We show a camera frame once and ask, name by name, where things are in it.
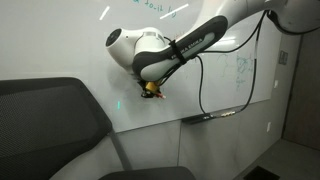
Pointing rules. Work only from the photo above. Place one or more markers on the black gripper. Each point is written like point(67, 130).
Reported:
point(145, 93)

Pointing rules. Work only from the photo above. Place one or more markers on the orange white marker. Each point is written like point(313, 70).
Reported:
point(161, 96)

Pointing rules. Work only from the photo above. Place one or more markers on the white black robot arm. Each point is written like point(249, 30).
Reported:
point(146, 56)

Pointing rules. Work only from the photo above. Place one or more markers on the black mesh office chair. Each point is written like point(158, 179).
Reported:
point(45, 124)

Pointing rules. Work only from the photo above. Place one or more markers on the black floor mat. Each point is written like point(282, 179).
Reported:
point(259, 173)

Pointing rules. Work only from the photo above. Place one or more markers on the dark wooden door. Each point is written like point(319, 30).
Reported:
point(303, 113)

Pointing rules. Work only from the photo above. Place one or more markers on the white wall whiteboard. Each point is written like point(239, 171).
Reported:
point(66, 38)

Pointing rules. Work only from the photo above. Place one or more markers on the white wall outlet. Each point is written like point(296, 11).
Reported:
point(268, 126)

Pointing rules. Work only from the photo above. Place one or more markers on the grey wall switch panel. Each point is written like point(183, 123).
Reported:
point(283, 57)

